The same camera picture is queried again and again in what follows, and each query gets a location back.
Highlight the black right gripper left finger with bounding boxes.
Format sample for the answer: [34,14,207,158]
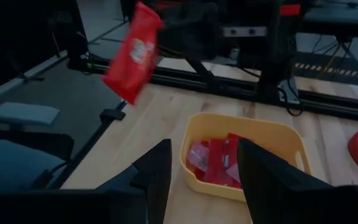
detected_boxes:
[96,138,173,224]

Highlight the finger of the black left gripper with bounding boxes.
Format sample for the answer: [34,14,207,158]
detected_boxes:
[187,2,221,60]
[156,2,190,60]

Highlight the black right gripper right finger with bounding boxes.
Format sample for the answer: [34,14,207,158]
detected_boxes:
[236,138,333,224]

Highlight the pink transparent candy pack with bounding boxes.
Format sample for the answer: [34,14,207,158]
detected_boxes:
[186,140,210,172]
[225,163,244,184]

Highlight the small red KitKat bar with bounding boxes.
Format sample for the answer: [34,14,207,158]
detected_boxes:
[100,1,165,106]

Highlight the red candy pack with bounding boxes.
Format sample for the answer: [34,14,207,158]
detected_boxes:
[225,133,249,150]
[203,138,241,189]

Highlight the yellow plastic bin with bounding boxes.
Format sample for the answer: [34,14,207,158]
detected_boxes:
[179,111,312,203]

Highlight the black side desk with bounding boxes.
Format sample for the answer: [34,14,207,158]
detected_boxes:
[300,4,358,40]

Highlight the hazard striped floor strip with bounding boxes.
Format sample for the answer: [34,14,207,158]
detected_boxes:
[293,62,358,78]

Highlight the dark blue office chair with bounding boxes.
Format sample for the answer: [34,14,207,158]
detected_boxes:
[0,128,75,191]

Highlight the white flat panel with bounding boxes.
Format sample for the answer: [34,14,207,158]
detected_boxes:
[0,101,61,127]

